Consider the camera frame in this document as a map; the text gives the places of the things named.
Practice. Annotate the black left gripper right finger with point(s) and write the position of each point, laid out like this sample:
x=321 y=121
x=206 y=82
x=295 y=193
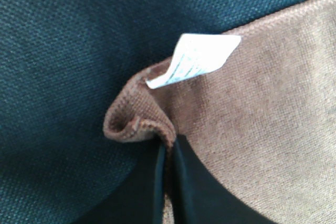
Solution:
x=198 y=197

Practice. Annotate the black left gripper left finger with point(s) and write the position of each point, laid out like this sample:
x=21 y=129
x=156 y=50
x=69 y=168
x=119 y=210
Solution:
x=140 y=198

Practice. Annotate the brown microfiber towel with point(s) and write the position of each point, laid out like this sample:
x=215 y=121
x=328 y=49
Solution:
x=263 y=124

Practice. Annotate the black table cloth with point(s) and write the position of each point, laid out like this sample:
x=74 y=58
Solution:
x=62 y=64

